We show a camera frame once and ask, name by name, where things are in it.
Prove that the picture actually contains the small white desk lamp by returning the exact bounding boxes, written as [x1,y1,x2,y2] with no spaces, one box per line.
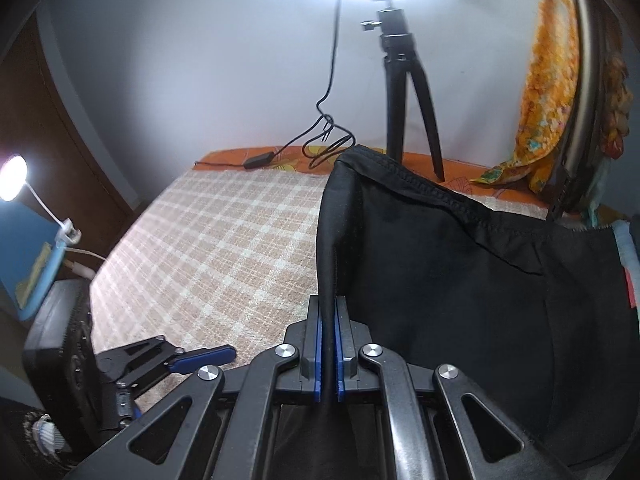
[1,152,105,278]

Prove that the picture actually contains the black ring light cable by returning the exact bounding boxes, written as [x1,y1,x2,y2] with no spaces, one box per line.
[193,0,357,172]

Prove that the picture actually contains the blue box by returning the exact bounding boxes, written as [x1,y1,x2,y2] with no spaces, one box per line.
[1,200,66,322]

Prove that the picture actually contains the beige checked bed blanket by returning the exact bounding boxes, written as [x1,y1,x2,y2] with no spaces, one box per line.
[89,167,586,416]

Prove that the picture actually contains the black pants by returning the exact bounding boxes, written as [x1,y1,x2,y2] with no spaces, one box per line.
[316,146,639,470]

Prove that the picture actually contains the orange patterned cloth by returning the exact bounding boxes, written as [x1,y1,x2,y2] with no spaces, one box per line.
[470,0,634,196]

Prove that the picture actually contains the folded dark clothes stack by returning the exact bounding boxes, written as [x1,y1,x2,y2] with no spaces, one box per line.
[580,210,639,313]

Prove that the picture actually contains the black mini tripod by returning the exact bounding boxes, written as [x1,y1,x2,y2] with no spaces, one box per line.
[361,0,445,182]

